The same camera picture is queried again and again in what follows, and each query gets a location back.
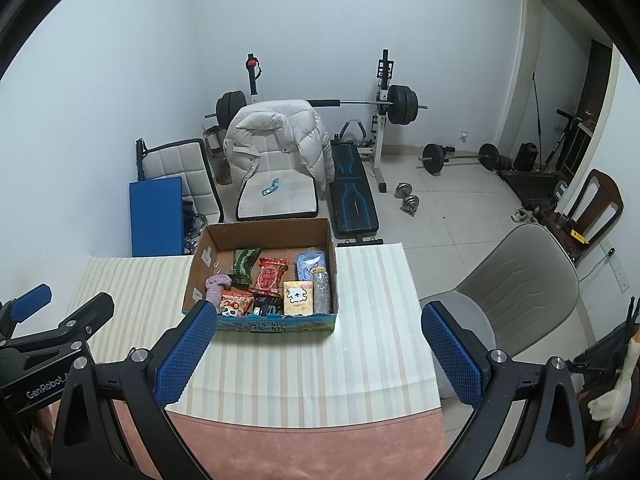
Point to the green snack packet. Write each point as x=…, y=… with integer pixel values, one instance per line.
x=246, y=265

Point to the blue tissue pack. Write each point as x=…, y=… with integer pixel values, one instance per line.
x=309, y=262

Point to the black snack packet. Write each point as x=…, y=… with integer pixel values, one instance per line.
x=265, y=305

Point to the dark wooden chair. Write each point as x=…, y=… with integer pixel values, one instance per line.
x=602, y=195

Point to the black and blue bench pad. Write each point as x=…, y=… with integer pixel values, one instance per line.
x=352, y=195

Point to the silver foil packet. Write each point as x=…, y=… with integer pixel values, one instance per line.
x=321, y=292

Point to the white goose plush toy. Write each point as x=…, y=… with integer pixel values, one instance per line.
x=617, y=395

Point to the cardboard box with blue print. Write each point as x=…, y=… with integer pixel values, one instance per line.
x=225, y=240

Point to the white padded chair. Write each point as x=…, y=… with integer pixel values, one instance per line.
x=175, y=160
x=280, y=200

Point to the white door frame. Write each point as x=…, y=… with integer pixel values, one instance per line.
x=525, y=60

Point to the yellow tissue pack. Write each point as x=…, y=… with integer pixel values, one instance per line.
x=297, y=300

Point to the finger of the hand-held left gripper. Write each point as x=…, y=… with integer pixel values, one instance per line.
x=87, y=310
x=30, y=300

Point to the black speaker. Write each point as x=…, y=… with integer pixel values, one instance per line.
x=527, y=155

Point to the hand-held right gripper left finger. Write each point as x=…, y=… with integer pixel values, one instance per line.
x=185, y=355

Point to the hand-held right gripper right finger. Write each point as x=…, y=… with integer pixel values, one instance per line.
x=452, y=355

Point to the grey office chair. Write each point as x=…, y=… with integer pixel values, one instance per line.
x=520, y=285

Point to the blue foam pad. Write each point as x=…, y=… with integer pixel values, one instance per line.
x=157, y=215

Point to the black antenna device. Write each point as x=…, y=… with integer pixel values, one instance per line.
x=632, y=310

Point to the small blue packet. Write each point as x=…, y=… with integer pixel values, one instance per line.
x=270, y=187

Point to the black exercise equipment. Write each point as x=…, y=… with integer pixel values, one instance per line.
x=565, y=135

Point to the barbell with black plates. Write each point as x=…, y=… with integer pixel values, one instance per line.
x=402, y=105

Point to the white weight rack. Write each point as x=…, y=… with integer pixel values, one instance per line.
x=382, y=120

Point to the red snack packet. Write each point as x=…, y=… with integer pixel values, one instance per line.
x=270, y=277

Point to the striped cream tablecloth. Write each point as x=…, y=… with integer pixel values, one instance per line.
x=350, y=360

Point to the barbell with small plates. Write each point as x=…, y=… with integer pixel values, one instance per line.
x=435, y=159

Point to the dark wooden platform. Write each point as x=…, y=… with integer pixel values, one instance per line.
x=530, y=180

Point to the orange panda snack packet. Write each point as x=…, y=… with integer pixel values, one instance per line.
x=234, y=305

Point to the black folding frame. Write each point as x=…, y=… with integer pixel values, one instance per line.
x=600, y=350

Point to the white puffer jacket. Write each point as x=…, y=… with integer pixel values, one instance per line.
x=280, y=135

